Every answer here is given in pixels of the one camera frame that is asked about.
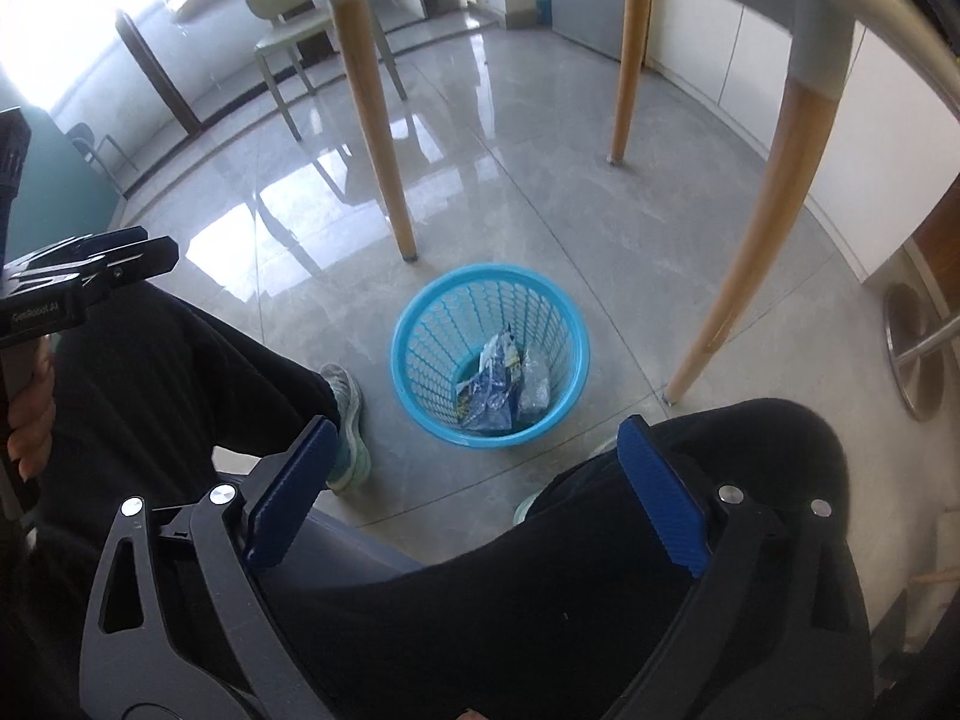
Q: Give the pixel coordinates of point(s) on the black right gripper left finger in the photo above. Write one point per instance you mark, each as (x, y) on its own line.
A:
(176, 625)

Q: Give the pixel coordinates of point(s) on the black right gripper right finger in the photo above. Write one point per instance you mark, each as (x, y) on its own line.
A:
(773, 625)

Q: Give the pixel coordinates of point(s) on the blue plastic trash basket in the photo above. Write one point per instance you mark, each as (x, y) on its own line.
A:
(438, 337)

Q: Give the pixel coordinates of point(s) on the kitchen counter with cabinets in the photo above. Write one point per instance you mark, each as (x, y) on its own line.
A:
(892, 145)

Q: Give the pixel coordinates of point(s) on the person's left hand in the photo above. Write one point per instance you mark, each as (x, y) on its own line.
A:
(31, 416)

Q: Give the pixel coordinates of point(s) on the person's black trouser legs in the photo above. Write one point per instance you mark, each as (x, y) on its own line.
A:
(155, 398)

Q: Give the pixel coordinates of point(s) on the grey sneaker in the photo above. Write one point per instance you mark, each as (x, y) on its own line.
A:
(353, 464)

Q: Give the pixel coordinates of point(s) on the round metal stand base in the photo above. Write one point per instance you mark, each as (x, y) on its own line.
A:
(916, 339)

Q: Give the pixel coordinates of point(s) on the clear plastic wrapper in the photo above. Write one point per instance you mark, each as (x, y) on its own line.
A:
(535, 394)

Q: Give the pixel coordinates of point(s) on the blue snack bag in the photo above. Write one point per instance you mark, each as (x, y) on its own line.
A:
(486, 402)

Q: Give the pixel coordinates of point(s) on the olive green chair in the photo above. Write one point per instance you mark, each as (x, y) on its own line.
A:
(291, 23)

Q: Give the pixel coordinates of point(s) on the brown wooden low cabinet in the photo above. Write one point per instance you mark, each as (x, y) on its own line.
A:
(934, 252)

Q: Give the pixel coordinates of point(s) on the round white table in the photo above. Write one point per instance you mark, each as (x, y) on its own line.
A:
(498, 137)

